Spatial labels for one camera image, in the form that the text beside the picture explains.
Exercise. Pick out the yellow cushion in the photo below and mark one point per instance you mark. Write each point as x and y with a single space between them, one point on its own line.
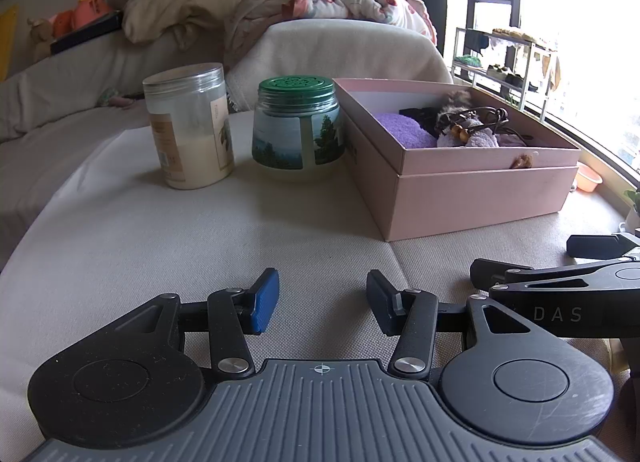
7 42

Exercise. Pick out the lavender fluffy wristband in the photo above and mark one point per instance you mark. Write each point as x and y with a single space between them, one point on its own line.
480 141
400 128

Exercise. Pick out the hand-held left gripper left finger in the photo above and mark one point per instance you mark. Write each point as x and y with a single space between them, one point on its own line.
265 302

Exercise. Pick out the potted plant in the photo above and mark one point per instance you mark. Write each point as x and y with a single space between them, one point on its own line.
632 207

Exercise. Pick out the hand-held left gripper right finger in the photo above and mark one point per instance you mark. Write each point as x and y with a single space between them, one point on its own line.
382 302

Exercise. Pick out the pink plastic basin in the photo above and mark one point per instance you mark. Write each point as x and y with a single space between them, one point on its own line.
587 178

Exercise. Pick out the cream pillow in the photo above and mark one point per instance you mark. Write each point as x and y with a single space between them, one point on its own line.
175 12

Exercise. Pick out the beige plush toy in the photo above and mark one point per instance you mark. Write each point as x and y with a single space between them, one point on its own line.
41 34

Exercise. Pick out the black hair claw clip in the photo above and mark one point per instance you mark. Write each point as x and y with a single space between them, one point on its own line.
425 117

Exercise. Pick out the white fabric ottoman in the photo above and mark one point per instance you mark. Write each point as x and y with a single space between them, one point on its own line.
200 232

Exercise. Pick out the pink cardboard box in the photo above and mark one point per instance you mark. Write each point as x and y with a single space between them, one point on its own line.
450 197

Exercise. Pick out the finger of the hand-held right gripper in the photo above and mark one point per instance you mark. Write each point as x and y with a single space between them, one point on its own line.
500 272
595 246

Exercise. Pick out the small green pink toy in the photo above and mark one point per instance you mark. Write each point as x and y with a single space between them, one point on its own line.
114 98

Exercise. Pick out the clear plastic jar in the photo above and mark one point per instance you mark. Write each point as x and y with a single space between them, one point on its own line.
190 142

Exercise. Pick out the orange plush toy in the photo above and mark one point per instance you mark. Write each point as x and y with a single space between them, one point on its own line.
87 9

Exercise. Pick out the beige sofa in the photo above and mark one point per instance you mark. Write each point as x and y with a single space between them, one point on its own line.
325 52

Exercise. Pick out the green lid glass jar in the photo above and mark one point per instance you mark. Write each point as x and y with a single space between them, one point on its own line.
295 137

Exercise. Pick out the white shoe rack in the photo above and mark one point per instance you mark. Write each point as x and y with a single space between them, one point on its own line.
505 67

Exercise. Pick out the dark blue book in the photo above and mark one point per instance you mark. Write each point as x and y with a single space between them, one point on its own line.
85 34

